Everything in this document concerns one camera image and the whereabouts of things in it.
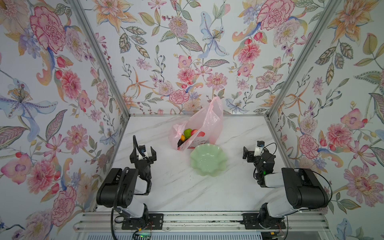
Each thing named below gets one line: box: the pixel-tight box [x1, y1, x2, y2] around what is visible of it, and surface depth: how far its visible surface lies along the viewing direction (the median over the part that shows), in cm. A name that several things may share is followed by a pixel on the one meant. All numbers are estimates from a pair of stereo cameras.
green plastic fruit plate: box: [190, 143, 228, 177], surface depth 97 cm
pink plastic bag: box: [168, 96, 224, 150], surface depth 80 cm
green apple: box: [184, 128, 193, 139], surface depth 106 cm
